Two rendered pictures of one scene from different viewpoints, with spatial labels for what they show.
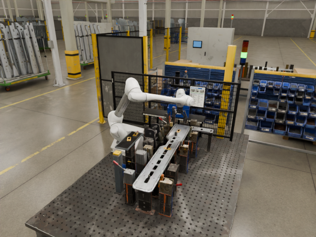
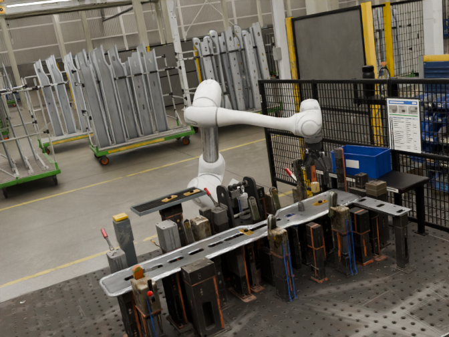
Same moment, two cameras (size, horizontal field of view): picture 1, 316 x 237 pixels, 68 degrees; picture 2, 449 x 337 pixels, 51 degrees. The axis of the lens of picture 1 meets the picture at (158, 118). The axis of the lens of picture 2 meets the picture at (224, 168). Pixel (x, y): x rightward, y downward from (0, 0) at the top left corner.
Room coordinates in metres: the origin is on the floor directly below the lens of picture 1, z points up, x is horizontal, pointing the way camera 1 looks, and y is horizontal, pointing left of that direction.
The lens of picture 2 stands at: (0.63, -1.47, 1.90)
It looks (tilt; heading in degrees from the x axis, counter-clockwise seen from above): 15 degrees down; 42
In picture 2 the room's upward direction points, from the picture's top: 9 degrees counter-clockwise
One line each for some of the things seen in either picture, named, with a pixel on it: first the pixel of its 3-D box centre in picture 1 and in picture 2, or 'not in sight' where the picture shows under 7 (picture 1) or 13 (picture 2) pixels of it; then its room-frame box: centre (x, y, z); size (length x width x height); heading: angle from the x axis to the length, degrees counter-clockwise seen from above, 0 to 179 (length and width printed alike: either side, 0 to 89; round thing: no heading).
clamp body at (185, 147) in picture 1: (183, 159); (281, 263); (2.21, -0.29, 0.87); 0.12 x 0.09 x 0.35; 70
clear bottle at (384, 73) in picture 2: (185, 77); (384, 79); (3.29, -0.39, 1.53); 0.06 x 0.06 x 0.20
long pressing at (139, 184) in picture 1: (167, 149); (243, 234); (2.19, -0.11, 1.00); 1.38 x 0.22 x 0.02; 160
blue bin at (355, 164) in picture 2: (178, 110); (360, 160); (3.11, -0.29, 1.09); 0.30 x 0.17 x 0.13; 80
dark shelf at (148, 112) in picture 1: (173, 115); (352, 172); (3.13, -0.22, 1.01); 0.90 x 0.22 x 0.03; 70
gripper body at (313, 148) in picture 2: (179, 109); (314, 150); (2.65, -0.26, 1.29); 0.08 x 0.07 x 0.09; 70
